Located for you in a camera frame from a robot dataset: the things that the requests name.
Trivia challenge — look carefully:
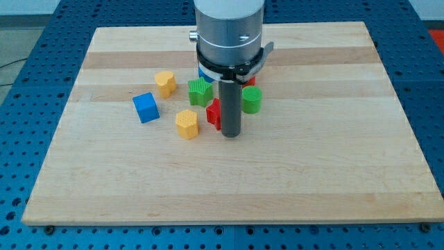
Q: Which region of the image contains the yellow heart block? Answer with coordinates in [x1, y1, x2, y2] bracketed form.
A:
[155, 71, 176, 99]

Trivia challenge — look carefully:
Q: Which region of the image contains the blue round block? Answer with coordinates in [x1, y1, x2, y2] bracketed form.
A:
[198, 66, 216, 83]

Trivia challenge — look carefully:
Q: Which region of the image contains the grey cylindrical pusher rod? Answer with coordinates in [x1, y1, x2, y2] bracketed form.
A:
[219, 81, 242, 138]

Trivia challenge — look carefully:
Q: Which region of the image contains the blue cube block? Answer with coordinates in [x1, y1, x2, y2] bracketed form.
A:
[133, 92, 160, 124]

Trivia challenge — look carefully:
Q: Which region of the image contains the red block behind rod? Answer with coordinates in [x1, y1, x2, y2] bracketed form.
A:
[242, 76, 256, 88]

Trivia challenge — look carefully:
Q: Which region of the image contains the green cylinder block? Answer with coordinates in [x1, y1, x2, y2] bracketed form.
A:
[242, 85, 262, 114]

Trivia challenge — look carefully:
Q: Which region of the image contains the yellow hexagon block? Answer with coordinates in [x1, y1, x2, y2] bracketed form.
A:
[176, 110, 199, 140]

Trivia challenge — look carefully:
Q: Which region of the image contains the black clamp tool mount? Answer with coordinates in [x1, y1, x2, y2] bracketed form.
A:
[196, 42, 274, 85]

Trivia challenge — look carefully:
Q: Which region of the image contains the red star block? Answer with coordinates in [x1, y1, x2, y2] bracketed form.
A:
[206, 98, 221, 131]

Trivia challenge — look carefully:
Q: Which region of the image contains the black cable on floor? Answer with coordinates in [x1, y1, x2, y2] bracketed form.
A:
[0, 57, 28, 88]

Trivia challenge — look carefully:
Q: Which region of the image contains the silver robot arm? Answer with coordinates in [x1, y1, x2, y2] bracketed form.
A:
[189, 0, 274, 138]

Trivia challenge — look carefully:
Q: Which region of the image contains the wooden board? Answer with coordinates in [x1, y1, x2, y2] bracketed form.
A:
[22, 22, 443, 226]

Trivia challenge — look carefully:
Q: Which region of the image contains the green star block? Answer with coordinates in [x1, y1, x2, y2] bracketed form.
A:
[188, 77, 213, 108]

